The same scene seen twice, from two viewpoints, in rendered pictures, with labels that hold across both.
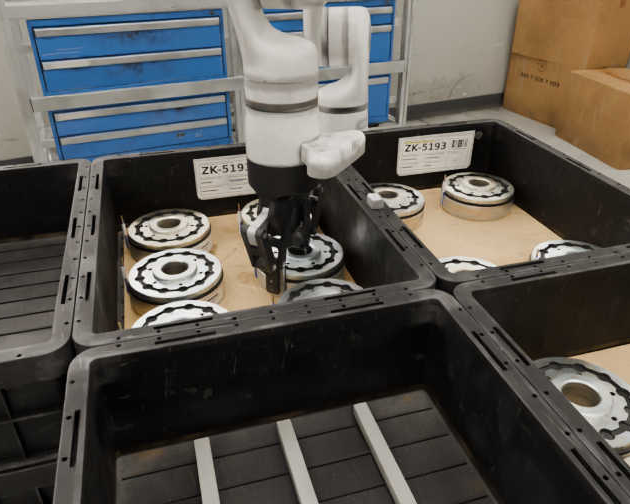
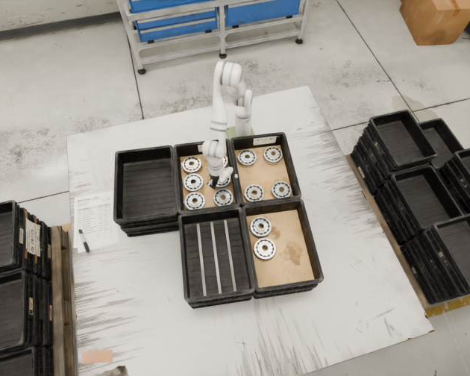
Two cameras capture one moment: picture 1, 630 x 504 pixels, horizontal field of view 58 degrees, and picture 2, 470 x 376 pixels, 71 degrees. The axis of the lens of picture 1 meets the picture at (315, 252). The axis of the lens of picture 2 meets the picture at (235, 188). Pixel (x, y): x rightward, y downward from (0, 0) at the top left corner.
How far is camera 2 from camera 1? 1.19 m
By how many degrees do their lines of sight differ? 32
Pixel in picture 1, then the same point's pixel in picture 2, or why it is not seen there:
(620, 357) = (278, 215)
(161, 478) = (191, 229)
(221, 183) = not seen: hidden behind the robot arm
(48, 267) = (164, 171)
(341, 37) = (242, 103)
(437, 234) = (257, 169)
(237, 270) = (207, 177)
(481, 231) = (268, 169)
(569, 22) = not seen: outside the picture
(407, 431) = (232, 225)
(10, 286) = (157, 177)
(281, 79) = (214, 166)
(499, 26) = not seen: outside the picture
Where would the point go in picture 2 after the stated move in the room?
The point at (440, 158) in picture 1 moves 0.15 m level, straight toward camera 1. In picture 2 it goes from (265, 141) to (257, 163)
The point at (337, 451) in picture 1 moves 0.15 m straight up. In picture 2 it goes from (219, 228) to (218, 216)
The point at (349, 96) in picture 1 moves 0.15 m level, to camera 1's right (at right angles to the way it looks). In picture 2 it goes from (244, 116) to (271, 118)
